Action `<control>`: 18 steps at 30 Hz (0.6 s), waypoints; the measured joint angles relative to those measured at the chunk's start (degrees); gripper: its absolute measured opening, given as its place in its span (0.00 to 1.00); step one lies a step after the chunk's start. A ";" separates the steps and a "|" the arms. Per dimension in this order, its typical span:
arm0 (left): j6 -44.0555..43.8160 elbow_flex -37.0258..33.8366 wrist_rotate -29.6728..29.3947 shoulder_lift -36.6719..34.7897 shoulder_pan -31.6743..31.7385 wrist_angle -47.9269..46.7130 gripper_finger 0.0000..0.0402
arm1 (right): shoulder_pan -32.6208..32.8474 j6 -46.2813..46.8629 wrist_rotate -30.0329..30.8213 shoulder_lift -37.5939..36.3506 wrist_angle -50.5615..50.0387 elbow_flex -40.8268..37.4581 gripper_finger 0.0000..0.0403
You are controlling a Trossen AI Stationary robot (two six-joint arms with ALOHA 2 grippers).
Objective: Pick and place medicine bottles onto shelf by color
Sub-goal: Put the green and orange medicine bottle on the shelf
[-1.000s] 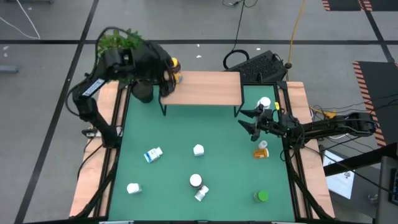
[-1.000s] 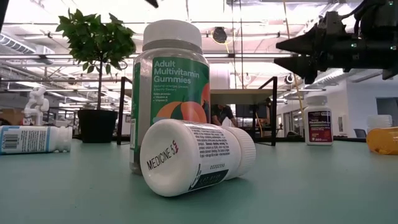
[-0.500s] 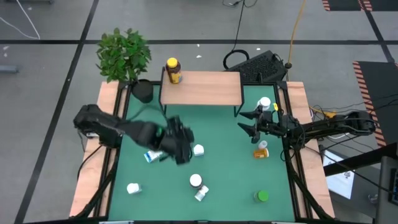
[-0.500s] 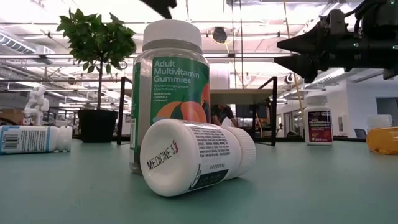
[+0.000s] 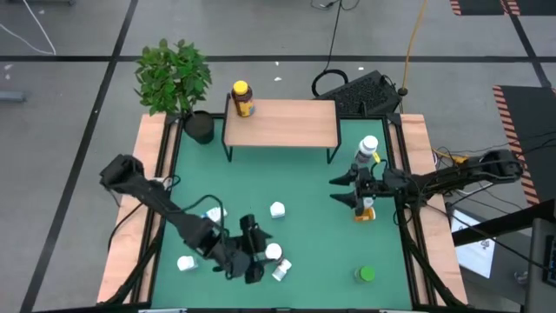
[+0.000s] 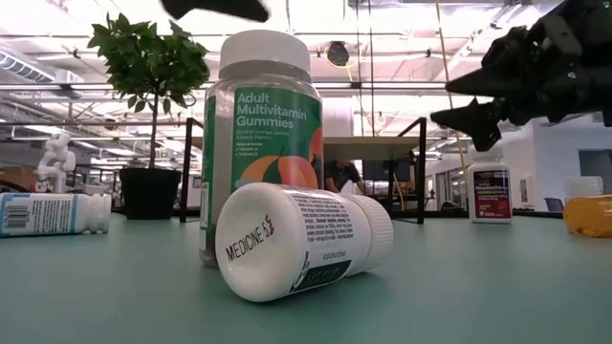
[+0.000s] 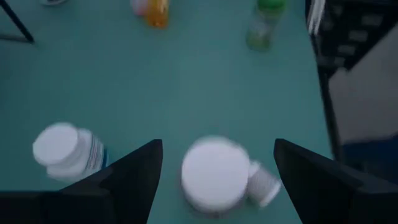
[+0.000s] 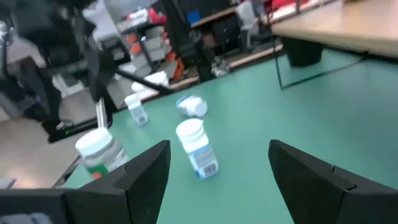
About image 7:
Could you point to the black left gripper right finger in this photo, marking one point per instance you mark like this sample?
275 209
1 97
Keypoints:
329 199

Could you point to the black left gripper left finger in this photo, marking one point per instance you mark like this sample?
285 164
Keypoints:
102 199

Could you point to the white bottle printed MEDICINE 5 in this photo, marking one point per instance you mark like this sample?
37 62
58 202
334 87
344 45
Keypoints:
264 183

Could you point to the small white bottle blue band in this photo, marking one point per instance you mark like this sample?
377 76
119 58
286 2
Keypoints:
59 146

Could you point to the large white bottle red label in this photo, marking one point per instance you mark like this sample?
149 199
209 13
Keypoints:
214 174

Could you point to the orange translucent pill bottle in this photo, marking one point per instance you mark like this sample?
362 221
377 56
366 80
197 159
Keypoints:
157 14

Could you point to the wooden shelf black metal legs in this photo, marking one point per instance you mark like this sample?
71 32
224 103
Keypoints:
19 24

